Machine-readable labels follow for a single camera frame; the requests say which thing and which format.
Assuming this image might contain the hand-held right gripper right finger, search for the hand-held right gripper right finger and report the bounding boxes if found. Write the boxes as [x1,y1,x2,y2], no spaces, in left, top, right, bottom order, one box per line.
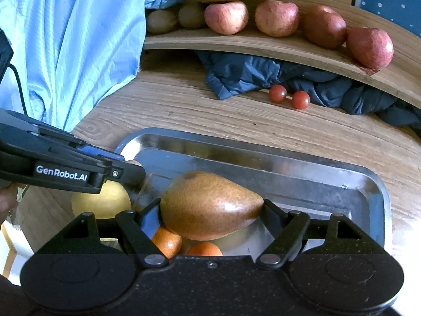
[256,199,363,269]

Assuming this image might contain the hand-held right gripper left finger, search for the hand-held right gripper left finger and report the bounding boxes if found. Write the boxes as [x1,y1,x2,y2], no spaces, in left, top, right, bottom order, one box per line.
[61,199,169,268]

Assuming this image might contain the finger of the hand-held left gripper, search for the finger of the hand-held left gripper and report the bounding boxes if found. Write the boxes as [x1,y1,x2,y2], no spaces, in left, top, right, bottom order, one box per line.
[80,145,126,164]
[99,160,147,194]

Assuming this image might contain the orange tangerine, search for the orange tangerine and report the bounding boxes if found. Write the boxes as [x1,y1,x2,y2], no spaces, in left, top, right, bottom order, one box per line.
[151,225,183,259]
[187,242,224,258]

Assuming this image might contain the striped yellow pepino melon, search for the striped yellow pepino melon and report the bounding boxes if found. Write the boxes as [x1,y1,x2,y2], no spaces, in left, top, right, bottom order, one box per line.
[71,179,132,220]

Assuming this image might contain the metal tray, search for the metal tray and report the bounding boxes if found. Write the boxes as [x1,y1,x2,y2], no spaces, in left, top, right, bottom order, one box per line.
[113,128,393,258]

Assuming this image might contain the brown pear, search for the brown pear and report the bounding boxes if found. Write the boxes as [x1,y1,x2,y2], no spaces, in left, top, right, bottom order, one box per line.
[159,170,264,241]

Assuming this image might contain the light blue garment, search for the light blue garment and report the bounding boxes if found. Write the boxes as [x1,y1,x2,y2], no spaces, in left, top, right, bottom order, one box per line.
[0,0,185,133]

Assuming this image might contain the black device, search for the black device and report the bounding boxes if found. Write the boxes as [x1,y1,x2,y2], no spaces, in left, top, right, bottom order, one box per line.
[0,29,14,77]

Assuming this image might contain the red cherry tomato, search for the red cherry tomato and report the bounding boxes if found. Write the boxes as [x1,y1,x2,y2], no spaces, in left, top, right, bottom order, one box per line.
[292,91,311,110]
[269,85,287,103]

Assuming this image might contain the dark blue cloth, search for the dark blue cloth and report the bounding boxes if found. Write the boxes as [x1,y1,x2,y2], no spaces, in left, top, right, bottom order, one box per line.
[197,51,421,130]

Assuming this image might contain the brown kiwi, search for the brown kiwi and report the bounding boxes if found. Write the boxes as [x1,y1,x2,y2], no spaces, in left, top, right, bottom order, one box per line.
[146,9,180,34]
[178,3,206,29]

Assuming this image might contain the wooden shelf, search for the wooden shelf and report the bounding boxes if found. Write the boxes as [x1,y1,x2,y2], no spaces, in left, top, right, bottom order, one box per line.
[143,0,421,101]

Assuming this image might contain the dark red apple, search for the dark red apple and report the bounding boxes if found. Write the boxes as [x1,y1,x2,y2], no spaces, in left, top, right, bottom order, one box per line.
[303,5,348,50]

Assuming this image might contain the blue dotted board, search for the blue dotted board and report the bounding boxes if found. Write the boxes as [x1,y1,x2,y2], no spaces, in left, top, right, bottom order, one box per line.
[353,0,421,39]

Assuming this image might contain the black cable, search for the black cable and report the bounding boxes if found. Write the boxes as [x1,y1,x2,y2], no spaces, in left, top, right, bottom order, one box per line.
[7,64,29,115]

